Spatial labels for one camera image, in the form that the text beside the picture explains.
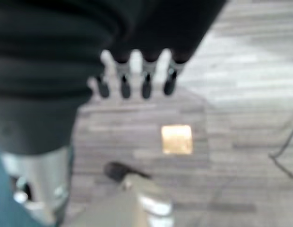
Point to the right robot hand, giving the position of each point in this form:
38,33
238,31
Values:
66,47

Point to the brass floor socket cover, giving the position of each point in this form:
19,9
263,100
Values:
176,140

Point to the dark teal cloth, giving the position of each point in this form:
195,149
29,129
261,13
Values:
11,203

